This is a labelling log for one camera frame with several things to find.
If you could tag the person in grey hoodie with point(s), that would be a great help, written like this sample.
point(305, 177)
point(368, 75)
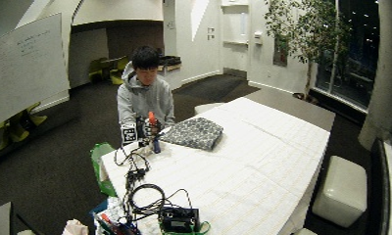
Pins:
point(143, 98)

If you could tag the bottle with orange cap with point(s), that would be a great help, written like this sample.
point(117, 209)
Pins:
point(153, 118)

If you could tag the white tablecloth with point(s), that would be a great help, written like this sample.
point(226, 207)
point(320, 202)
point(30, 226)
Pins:
point(231, 169)

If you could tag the yellow-green chair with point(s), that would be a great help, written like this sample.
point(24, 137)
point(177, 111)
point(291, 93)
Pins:
point(117, 69)
point(22, 125)

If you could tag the white cube ottoman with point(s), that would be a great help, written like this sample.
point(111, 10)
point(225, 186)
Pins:
point(340, 191)

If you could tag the dark framed picture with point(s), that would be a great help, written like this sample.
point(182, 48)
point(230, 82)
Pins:
point(281, 52)

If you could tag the blue bottle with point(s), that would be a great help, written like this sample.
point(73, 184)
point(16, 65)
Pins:
point(157, 146)

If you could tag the green bag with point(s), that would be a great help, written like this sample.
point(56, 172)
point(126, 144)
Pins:
point(102, 169)

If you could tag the white door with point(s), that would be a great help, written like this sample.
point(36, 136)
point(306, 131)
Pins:
point(235, 36)

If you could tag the grey table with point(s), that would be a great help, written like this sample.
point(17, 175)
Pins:
point(293, 107)

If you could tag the whiteboard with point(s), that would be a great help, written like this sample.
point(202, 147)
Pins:
point(25, 68)

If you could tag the potted indoor tree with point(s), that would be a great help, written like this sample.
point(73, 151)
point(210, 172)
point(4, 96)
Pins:
point(307, 36)

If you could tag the folded grey patterned cloth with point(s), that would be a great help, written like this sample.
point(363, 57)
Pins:
point(194, 132)

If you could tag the white cube with black markers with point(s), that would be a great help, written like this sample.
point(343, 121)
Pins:
point(129, 133)

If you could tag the white stool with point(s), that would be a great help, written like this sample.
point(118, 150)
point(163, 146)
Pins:
point(207, 107)

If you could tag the bundle of pens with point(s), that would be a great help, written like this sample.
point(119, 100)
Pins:
point(114, 225)

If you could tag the pale crumpled tissue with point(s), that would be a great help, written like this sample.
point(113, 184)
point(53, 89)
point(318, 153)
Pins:
point(76, 228)

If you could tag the white wall dispenser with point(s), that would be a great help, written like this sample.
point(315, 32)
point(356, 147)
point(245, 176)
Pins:
point(258, 37)

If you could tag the black device box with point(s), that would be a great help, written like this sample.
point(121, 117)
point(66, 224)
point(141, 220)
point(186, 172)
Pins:
point(179, 219)

